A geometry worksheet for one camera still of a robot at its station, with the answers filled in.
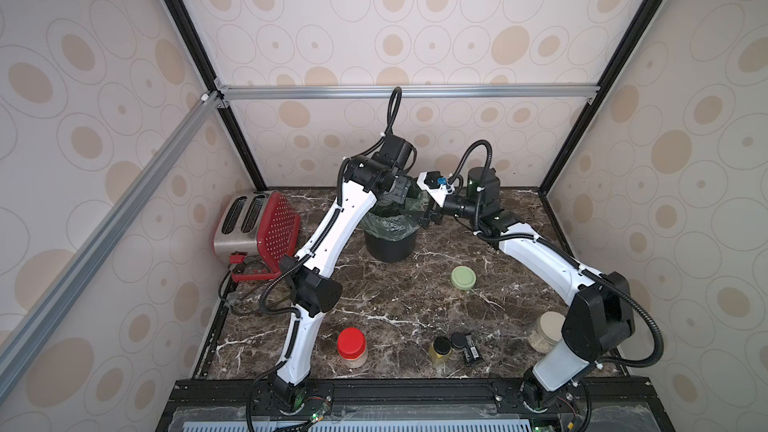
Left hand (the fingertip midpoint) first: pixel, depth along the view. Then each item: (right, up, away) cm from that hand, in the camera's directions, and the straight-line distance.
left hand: (398, 182), depth 81 cm
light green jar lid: (+21, -29, +14) cm, 39 cm away
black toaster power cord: (-54, -30, +9) cm, 62 cm away
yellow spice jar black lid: (+10, -42, -8) cm, 44 cm away
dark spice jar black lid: (+15, -40, -7) cm, 43 cm away
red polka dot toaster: (-41, -13, +6) cm, 43 cm away
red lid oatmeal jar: (-11, -40, -11) cm, 43 cm away
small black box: (+20, -46, -1) cm, 50 cm away
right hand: (+6, -3, -3) cm, 7 cm away
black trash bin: (-2, -21, +19) cm, 29 cm away
